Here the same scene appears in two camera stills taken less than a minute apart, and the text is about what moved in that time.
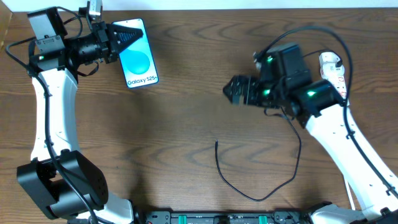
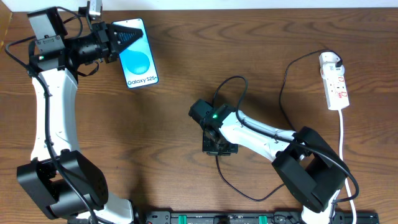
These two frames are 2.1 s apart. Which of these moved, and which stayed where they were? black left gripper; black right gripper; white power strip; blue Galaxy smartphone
Moved: black right gripper
Stayed: white power strip; black left gripper; blue Galaxy smartphone
